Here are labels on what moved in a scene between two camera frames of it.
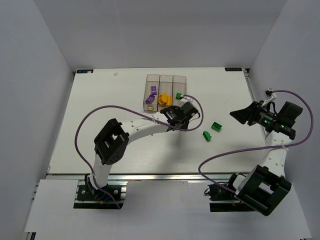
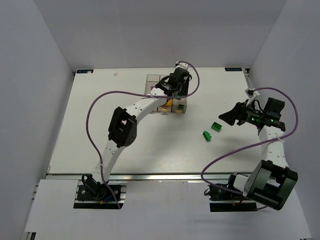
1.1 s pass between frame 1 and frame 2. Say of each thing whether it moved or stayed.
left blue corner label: stayed
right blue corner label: stayed
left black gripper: moved
